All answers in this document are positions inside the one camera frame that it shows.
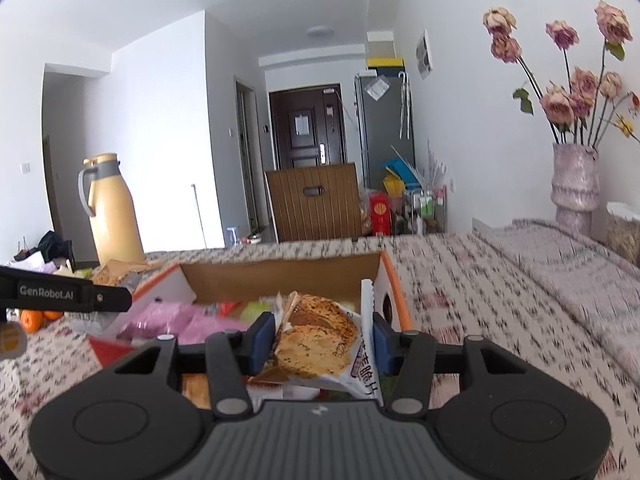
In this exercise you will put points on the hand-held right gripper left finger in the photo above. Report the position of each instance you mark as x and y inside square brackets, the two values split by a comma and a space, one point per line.
[262, 341]

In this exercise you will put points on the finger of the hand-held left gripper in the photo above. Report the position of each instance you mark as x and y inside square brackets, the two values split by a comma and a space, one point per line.
[114, 300]

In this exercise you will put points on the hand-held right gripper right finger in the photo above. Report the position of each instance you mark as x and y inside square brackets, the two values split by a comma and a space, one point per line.
[381, 349]

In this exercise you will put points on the large red snack bag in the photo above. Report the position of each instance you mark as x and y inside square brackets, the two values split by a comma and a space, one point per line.
[227, 309]

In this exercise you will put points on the round cracker snack packet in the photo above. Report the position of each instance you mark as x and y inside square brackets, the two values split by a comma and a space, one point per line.
[315, 340]

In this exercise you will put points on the pink snack packet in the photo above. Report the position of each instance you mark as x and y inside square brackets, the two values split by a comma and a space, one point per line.
[165, 322]

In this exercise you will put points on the red cardboard box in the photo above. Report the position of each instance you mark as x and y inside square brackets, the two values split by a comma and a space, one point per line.
[280, 275]

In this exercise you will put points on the grey snack packets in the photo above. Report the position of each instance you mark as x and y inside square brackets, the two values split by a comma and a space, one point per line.
[130, 281]

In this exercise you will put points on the mandarin orange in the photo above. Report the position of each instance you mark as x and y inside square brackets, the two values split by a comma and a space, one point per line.
[52, 315]
[31, 321]

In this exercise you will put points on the brown snack packet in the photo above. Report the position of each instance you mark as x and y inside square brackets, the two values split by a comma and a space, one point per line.
[117, 271]

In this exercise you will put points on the purple tissue pack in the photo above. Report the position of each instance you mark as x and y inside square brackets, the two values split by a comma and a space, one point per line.
[32, 260]

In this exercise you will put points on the cream plastic bag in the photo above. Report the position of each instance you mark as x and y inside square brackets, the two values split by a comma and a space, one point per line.
[82, 273]

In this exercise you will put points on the black bag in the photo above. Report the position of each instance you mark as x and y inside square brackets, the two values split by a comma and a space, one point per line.
[55, 247]

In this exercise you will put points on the yellow thermos jug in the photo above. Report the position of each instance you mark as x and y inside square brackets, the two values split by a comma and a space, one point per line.
[112, 215]

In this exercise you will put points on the red gift box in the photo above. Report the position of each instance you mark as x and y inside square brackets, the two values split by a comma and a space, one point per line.
[380, 212]

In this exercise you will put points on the brown chair back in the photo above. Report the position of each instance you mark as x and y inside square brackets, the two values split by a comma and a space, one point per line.
[315, 205]

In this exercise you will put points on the blue bag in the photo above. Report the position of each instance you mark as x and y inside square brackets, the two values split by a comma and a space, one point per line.
[400, 170]

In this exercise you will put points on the pale purple feather decoration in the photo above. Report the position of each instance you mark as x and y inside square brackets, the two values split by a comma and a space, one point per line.
[437, 167]

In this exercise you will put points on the dark brown door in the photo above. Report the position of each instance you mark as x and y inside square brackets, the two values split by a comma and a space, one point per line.
[305, 130]

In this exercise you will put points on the grey refrigerator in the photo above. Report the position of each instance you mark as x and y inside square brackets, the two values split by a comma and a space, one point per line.
[382, 130]

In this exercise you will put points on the white umbrellas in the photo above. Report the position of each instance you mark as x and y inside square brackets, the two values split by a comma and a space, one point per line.
[405, 105]

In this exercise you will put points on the pink ribbed vase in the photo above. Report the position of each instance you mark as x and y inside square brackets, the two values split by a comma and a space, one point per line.
[575, 190]

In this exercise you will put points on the glass jar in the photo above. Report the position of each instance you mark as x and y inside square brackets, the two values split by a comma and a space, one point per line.
[625, 235]

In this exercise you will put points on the yellow box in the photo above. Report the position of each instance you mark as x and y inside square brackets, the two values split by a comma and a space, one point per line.
[385, 63]

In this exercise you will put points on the dried pink roses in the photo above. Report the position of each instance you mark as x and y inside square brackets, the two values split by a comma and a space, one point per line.
[565, 100]

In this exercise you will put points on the round ceiling light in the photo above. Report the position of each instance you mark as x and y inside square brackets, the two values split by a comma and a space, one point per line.
[319, 31]

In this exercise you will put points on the white wall panel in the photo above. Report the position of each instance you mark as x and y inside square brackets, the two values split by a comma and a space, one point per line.
[424, 55]

